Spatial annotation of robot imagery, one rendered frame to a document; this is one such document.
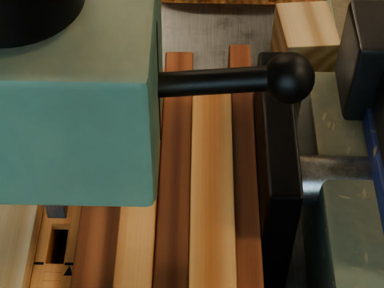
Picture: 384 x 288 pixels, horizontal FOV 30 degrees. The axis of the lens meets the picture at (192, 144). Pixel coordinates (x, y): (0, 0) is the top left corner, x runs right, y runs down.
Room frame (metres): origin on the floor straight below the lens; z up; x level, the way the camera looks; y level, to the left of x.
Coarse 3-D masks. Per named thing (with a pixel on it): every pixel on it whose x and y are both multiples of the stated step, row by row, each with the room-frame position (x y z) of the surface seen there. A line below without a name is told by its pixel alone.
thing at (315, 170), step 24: (264, 96) 0.23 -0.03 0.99; (264, 120) 0.22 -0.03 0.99; (288, 120) 0.22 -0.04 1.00; (264, 144) 0.21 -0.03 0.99; (288, 144) 0.20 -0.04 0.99; (264, 168) 0.20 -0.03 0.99; (288, 168) 0.19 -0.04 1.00; (312, 168) 0.22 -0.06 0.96; (336, 168) 0.22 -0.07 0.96; (360, 168) 0.22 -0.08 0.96; (264, 192) 0.19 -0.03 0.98; (288, 192) 0.18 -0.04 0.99; (312, 192) 0.21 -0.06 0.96; (264, 216) 0.18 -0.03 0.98; (288, 216) 0.18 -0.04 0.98; (264, 240) 0.18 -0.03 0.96; (288, 240) 0.18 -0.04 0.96; (264, 264) 0.18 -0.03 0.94; (288, 264) 0.18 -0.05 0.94
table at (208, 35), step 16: (176, 16) 0.41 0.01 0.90; (192, 16) 0.41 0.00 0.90; (208, 16) 0.41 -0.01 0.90; (224, 16) 0.41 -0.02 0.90; (240, 16) 0.41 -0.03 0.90; (256, 16) 0.41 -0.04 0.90; (272, 16) 0.41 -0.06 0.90; (176, 32) 0.39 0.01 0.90; (192, 32) 0.39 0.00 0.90; (208, 32) 0.39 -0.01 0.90; (224, 32) 0.39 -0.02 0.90; (240, 32) 0.39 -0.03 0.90; (256, 32) 0.39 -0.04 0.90; (176, 48) 0.37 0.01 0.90; (192, 48) 0.37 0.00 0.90; (208, 48) 0.37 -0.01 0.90; (224, 48) 0.37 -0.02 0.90; (256, 48) 0.37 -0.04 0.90; (208, 64) 0.36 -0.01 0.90; (224, 64) 0.36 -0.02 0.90; (256, 64) 0.36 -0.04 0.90; (304, 256) 0.21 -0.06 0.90; (288, 272) 0.20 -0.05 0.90; (304, 272) 0.20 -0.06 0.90
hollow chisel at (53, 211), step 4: (48, 208) 0.20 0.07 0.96; (52, 208) 0.20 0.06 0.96; (56, 208) 0.20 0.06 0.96; (60, 208) 0.20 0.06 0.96; (64, 208) 0.20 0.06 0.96; (48, 212) 0.20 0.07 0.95; (52, 212) 0.20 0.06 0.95; (56, 212) 0.20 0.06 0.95; (60, 212) 0.20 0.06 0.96; (64, 212) 0.20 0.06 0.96; (48, 216) 0.20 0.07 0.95; (52, 216) 0.20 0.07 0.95; (56, 216) 0.20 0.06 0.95; (60, 216) 0.20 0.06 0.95; (64, 216) 0.20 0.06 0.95
